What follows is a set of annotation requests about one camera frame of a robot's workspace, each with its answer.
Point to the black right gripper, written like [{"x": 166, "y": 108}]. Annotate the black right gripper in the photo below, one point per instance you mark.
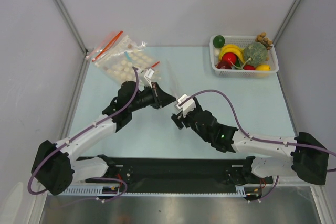
[{"x": 185, "y": 119}]

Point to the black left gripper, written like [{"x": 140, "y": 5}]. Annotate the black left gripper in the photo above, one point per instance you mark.
[{"x": 160, "y": 98}]

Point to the clear zip bag red zipper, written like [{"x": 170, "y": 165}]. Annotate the clear zip bag red zipper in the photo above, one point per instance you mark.
[{"x": 173, "y": 81}]

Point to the green netted melon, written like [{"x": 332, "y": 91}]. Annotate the green netted melon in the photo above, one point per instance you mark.
[{"x": 255, "y": 54}]

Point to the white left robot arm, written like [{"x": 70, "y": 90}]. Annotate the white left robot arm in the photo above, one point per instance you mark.
[{"x": 58, "y": 165}]

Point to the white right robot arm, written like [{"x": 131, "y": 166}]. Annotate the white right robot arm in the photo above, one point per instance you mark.
[{"x": 302, "y": 156}]

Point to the polka dot zip bags pile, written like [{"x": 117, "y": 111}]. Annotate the polka dot zip bags pile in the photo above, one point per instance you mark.
[{"x": 118, "y": 62}]

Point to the clear bag with red zipper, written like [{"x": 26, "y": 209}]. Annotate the clear bag with red zipper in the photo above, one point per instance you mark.
[{"x": 104, "y": 46}]

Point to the dark red apple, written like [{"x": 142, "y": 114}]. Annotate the dark red apple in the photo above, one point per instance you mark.
[{"x": 224, "y": 65}]

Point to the bright red apple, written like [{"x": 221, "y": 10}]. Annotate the bright red apple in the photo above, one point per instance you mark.
[{"x": 230, "y": 58}]

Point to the green cucumber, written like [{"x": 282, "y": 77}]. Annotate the green cucumber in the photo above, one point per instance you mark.
[{"x": 238, "y": 64}]

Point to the green lime ball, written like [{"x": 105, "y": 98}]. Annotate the green lime ball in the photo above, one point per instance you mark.
[{"x": 218, "y": 41}]

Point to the small red tomato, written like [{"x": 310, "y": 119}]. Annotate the small red tomato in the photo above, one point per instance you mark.
[{"x": 248, "y": 67}]

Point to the yellow banana bunch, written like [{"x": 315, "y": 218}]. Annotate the yellow banana bunch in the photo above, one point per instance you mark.
[{"x": 232, "y": 48}]

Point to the white plastic fruit basket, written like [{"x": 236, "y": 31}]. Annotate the white plastic fruit basket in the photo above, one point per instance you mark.
[{"x": 242, "y": 42}]

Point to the yellow lemon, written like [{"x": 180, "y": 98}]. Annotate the yellow lemon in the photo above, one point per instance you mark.
[{"x": 263, "y": 67}]

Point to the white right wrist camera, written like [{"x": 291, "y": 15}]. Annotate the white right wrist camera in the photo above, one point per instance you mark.
[{"x": 188, "y": 104}]

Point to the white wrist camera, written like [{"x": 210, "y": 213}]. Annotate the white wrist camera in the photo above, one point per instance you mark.
[
  {"x": 188, "y": 104},
  {"x": 147, "y": 75}
]

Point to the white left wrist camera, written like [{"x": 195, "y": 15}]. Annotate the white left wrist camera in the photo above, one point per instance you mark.
[{"x": 147, "y": 75}]

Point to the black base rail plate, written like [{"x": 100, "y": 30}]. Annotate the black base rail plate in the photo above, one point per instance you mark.
[{"x": 135, "y": 171}]

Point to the white slotted cable duct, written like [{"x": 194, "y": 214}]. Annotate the white slotted cable duct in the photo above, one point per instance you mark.
[{"x": 161, "y": 189}]

